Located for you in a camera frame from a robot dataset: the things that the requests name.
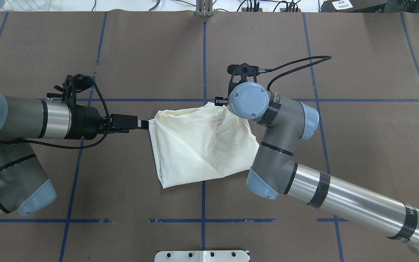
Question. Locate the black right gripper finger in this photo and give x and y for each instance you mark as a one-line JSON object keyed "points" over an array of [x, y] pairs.
{"points": [[220, 101]]}

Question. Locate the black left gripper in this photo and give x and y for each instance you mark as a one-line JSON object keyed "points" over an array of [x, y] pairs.
{"points": [[86, 122]]}

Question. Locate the white long-sleeve cat shirt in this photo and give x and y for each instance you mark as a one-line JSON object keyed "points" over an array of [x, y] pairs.
{"points": [[198, 144]]}

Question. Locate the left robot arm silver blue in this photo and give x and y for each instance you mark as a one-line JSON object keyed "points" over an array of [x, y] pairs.
{"points": [[24, 186]]}

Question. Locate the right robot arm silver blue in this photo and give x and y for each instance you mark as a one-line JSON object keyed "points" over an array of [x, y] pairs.
{"points": [[274, 171]]}

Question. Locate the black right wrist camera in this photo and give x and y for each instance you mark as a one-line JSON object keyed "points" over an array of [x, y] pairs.
{"points": [[244, 71]]}

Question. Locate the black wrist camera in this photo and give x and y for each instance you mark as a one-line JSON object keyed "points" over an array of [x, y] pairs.
{"points": [[244, 71], [71, 87]]}

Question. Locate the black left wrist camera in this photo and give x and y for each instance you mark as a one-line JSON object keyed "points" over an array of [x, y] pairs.
{"points": [[71, 87]]}

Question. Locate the aluminium frame post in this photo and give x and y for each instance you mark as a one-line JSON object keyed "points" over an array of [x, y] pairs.
{"points": [[204, 8]]}

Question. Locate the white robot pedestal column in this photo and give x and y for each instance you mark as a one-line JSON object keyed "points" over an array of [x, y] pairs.
{"points": [[203, 256]]}

